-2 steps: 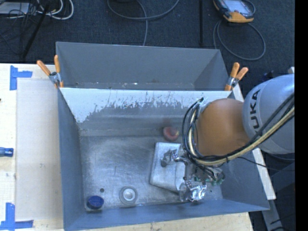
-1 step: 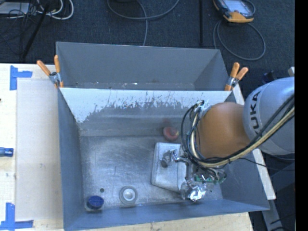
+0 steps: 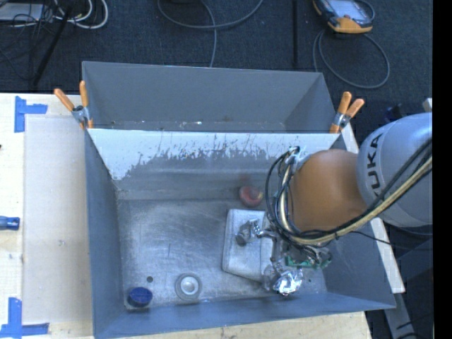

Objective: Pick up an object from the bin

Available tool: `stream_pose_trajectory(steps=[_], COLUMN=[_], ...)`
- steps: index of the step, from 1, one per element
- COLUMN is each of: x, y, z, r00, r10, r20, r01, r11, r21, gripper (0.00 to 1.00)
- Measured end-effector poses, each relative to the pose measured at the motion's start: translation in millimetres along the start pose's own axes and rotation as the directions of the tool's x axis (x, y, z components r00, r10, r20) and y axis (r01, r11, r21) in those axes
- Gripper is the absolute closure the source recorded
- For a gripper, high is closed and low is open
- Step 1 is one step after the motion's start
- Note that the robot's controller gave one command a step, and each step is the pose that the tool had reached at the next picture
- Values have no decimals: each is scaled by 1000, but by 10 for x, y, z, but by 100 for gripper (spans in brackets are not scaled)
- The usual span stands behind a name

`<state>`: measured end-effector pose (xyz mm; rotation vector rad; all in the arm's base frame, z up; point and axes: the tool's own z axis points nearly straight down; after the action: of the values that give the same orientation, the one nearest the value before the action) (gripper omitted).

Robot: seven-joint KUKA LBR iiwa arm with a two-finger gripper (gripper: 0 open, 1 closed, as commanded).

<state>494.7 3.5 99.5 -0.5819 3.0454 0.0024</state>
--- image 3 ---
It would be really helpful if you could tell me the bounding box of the red round toy fruit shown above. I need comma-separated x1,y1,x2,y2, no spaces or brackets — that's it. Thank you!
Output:
238,185,264,208

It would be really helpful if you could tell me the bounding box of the pale wood flat board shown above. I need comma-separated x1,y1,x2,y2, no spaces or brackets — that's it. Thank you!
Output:
22,113,93,326

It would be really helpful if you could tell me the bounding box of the blue round cap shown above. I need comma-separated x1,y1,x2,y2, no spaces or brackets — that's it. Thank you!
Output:
126,287,154,309

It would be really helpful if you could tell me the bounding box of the pale grey flat sponge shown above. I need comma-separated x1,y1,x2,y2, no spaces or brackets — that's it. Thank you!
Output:
221,208,280,283

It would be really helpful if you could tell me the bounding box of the grey metal bin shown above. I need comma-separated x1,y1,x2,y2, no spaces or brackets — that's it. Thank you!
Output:
81,61,397,339

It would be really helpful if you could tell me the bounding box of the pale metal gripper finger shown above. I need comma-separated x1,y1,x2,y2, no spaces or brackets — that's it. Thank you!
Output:
235,218,266,247
262,261,284,293

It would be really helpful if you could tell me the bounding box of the silver crumpled foil ball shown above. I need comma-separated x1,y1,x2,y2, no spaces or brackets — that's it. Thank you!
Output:
273,270,304,297

